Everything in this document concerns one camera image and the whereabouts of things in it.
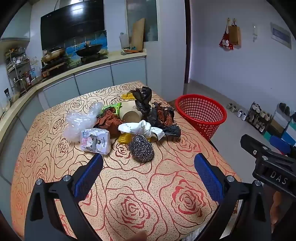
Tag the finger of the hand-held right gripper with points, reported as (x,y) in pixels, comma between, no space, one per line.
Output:
(252,146)
(279,144)

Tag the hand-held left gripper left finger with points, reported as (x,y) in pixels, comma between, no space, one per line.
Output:
(89,173)

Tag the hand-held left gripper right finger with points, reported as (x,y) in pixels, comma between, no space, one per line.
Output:
(208,178)

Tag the white tissue packet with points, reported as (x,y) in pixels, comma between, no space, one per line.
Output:
(94,141)

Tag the clear plastic bag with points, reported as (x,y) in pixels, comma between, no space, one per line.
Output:
(76,122)

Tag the steel wool scrubber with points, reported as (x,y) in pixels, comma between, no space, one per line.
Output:
(141,148)

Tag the small black plastic bag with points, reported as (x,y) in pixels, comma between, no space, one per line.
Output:
(172,131)

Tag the red mesh basket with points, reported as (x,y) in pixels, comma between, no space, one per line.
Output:
(201,111)

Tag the green snack wrapper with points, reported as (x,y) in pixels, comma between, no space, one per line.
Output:
(113,107)

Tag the white cloth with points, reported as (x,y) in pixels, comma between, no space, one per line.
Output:
(143,127)

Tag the beige paper cup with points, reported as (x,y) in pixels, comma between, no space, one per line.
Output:
(130,111)

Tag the person's right hand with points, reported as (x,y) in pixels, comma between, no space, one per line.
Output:
(276,208)

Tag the stack of shoe boxes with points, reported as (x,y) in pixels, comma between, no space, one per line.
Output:
(281,125)

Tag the black shoe rack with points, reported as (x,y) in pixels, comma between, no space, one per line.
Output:
(259,118)

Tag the white shoe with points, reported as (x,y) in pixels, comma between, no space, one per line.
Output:
(239,113)
(243,116)

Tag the pair of dark shoes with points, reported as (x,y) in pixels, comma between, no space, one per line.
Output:
(284,109)

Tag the beige shoe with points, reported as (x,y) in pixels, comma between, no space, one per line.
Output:
(234,109)
(229,106)

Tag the kitchen counter with grey cabinets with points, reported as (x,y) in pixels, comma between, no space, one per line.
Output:
(92,76)

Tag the red hanging bag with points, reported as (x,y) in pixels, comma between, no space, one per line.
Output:
(225,42)

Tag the black gas stove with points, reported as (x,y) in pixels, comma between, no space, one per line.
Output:
(69,64)

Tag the brown paper bag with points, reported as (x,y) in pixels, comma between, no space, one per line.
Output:
(234,34)

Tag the white intercom handset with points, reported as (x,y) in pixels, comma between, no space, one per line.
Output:
(254,32)

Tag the black wok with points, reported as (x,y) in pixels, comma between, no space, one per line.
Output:
(89,49)

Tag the golden frying pan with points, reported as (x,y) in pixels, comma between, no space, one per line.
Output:
(54,54)

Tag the metal spice rack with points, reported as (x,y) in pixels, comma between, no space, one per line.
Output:
(18,69)

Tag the translucent plastic bottle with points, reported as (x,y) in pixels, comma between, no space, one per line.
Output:
(123,41)

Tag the wooden cutting board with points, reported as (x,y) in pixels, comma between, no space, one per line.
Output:
(138,34)

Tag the black range hood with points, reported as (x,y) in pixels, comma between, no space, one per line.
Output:
(71,23)

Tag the frosted glass window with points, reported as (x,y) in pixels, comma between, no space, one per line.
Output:
(143,16)

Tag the wall electric panel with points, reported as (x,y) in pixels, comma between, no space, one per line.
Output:
(281,34)

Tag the dark wooden door frame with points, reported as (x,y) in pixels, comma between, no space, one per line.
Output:
(187,41)

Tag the grey wall cabinet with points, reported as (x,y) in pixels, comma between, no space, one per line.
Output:
(16,23)

